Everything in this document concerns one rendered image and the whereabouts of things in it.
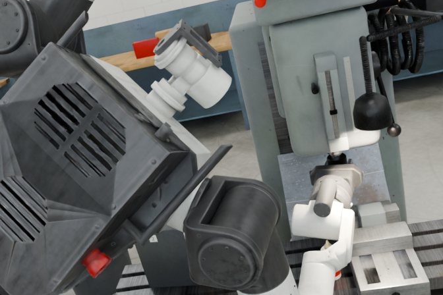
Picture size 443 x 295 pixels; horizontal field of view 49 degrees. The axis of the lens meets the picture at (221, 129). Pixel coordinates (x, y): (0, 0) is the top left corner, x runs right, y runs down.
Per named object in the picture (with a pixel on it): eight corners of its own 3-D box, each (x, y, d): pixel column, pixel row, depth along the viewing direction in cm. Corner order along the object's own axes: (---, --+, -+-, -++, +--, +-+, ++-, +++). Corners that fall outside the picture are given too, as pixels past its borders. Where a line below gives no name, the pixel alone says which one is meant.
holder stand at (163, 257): (224, 284, 132) (206, 222, 125) (149, 288, 138) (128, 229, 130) (232, 256, 143) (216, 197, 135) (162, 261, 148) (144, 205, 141)
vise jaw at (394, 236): (413, 248, 117) (412, 234, 116) (350, 257, 120) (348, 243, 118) (406, 234, 123) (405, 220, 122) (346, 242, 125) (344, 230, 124)
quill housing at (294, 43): (386, 147, 107) (370, 1, 96) (293, 163, 111) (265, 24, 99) (369, 116, 125) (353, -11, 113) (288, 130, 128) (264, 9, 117)
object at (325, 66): (349, 149, 104) (335, 54, 96) (330, 153, 105) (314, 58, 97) (346, 141, 108) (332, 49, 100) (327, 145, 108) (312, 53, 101)
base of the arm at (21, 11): (-11, 96, 70) (50, 56, 67) (-48, 19, 71) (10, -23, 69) (51, 99, 85) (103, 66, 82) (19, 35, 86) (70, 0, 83)
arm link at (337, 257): (355, 219, 103) (349, 280, 95) (312, 214, 106) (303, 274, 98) (354, 203, 98) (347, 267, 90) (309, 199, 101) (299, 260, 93)
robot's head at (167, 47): (187, 101, 76) (222, 69, 73) (145, 65, 73) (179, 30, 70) (189, 82, 81) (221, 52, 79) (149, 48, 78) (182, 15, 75)
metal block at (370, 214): (387, 232, 123) (385, 212, 121) (363, 236, 124) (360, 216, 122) (382, 220, 128) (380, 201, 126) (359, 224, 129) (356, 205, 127)
